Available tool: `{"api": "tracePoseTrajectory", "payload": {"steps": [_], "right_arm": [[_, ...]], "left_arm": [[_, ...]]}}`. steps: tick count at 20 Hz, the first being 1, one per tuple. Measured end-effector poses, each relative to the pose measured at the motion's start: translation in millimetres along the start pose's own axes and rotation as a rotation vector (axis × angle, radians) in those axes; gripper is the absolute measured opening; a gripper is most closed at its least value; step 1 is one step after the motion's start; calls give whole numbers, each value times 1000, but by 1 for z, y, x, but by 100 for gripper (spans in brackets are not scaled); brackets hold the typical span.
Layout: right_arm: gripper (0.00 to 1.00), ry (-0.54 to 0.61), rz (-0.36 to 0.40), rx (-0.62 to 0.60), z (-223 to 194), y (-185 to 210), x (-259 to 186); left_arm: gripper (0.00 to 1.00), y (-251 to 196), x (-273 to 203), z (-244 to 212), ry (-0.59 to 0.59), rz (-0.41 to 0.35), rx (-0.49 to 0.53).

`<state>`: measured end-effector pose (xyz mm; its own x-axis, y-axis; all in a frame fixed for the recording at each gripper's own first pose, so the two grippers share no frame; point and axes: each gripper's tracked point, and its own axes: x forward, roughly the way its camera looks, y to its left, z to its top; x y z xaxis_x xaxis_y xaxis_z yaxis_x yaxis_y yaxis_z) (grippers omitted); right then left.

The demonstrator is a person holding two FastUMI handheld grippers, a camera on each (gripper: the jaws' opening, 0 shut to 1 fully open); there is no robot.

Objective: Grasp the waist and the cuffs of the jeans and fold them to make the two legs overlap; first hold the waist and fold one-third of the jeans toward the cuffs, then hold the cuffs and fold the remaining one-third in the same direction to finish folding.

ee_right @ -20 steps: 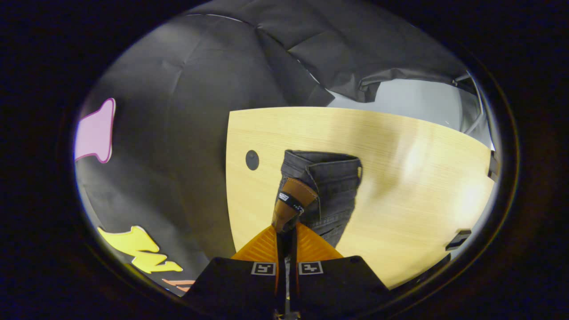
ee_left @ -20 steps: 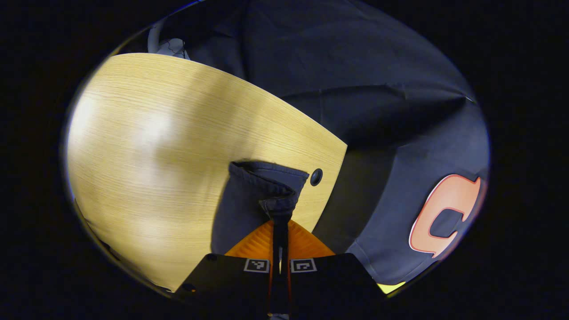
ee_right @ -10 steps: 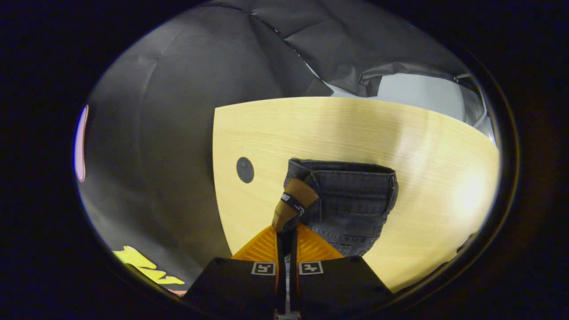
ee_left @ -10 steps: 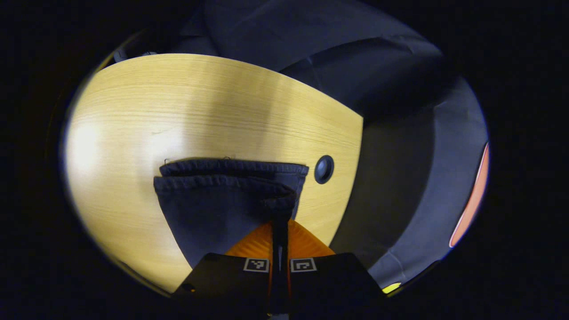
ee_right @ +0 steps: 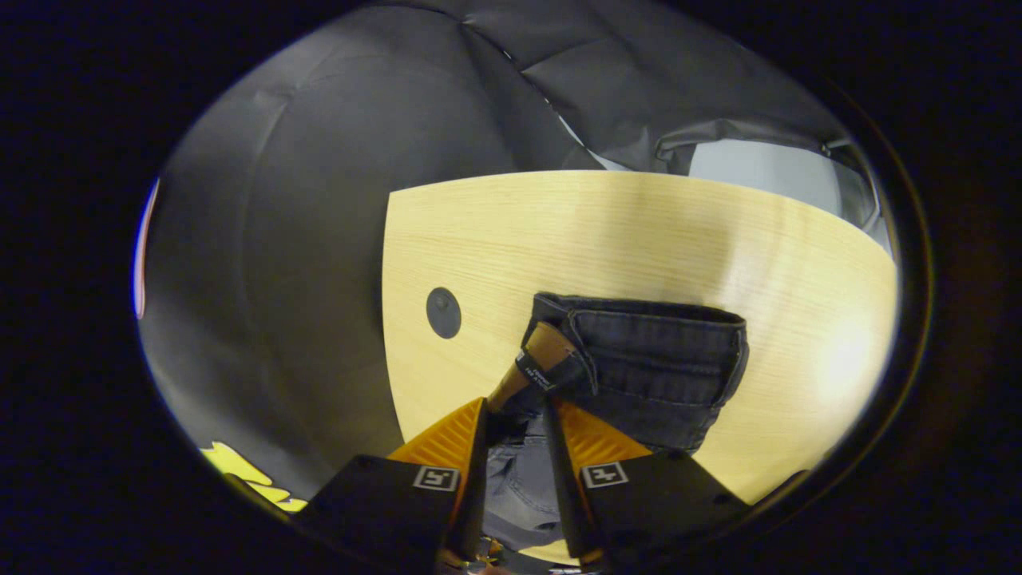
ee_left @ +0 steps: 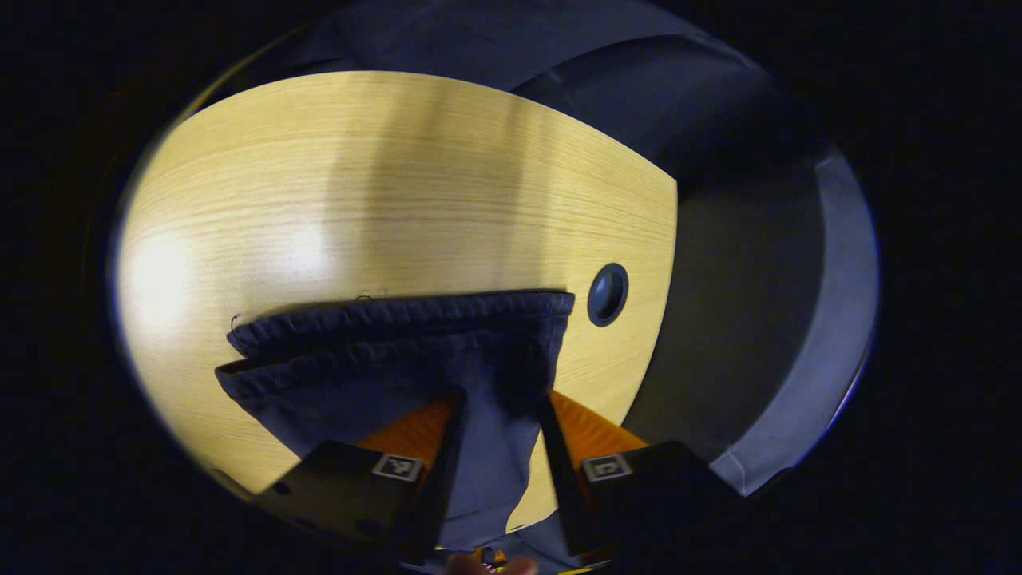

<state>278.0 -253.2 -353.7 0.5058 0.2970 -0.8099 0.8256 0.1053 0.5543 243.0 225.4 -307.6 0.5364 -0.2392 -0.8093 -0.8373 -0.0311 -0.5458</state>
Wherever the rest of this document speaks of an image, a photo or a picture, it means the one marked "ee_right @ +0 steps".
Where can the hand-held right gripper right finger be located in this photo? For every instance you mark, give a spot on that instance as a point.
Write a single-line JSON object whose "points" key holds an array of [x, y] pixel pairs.
{"points": [[568, 495]]}

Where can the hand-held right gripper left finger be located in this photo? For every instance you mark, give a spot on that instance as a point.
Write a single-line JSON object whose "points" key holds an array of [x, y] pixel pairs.
{"points": [[475, 495]]}

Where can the black jeans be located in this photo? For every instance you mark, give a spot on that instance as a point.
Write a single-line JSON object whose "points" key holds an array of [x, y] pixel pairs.
{"points": [[663, 359]]}

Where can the black round table grommet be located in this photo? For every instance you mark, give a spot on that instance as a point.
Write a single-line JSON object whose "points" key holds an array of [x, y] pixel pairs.
{"points": [[443, 312]]}

